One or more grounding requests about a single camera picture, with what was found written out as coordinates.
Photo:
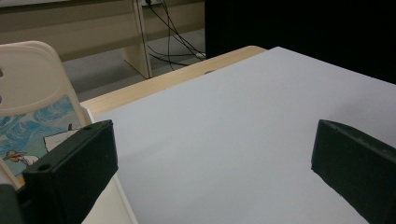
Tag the black curtain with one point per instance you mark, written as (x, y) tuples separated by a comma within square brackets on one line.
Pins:
[(295, 28)]

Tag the white board sheet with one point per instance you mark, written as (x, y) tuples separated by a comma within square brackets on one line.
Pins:
[(233, 124)]

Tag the light wooden table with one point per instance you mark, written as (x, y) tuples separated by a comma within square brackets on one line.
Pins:
[(162, 82)]

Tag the wooden desk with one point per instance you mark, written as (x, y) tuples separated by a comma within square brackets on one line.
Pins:
[(93, 28)]

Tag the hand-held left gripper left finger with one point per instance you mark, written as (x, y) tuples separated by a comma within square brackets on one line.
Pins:
[(71, 171)]

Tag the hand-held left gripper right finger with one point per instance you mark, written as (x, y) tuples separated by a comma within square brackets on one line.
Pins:
[(358, 168)]

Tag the small wooden block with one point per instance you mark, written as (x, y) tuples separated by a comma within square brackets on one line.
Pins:
[(34, 93)]

